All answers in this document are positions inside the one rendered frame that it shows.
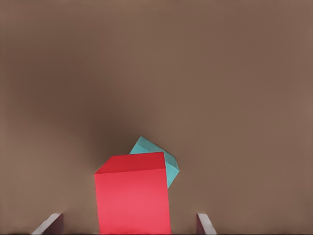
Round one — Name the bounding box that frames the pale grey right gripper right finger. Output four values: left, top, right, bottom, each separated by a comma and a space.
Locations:
196, 212, 217, 235

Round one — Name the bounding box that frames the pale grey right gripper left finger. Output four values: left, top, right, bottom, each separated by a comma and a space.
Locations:
31, 212, 65, 235

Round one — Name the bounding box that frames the red wooden cube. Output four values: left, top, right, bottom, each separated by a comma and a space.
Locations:
94, 151, 172, 235

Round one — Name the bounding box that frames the blue wooden cube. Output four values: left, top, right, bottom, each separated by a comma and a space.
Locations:
129, 136, 181, 189

